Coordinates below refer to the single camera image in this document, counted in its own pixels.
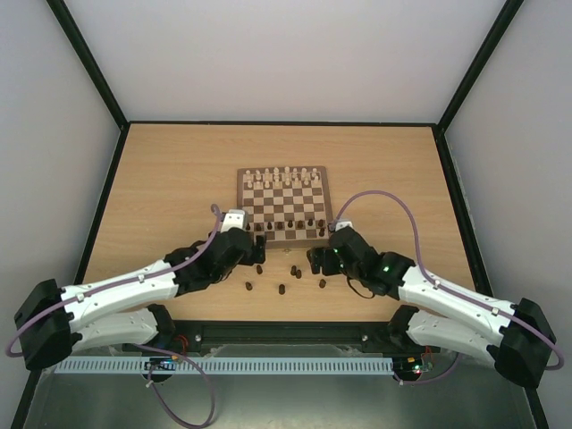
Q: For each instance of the black mounting rail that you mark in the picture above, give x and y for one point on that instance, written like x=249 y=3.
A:
x=286 y=333

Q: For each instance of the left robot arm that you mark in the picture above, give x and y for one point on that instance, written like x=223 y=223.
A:
x=54 y=321

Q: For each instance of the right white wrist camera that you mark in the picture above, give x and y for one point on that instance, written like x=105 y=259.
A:
x=340 y=224

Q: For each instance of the wooden chess board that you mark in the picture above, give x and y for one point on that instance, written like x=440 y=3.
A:
x=284 y=204

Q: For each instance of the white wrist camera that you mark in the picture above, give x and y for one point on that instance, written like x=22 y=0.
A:
x=340 y=224
x=234 y=218

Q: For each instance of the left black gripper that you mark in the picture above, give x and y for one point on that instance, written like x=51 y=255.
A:
x=250 y=258

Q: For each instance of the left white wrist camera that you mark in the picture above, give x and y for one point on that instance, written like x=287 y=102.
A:
x=234 y=218

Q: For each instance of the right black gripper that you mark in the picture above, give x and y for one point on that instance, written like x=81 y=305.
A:
x=324 y=260

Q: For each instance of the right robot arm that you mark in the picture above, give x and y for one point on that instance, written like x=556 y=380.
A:
x=516 y=340

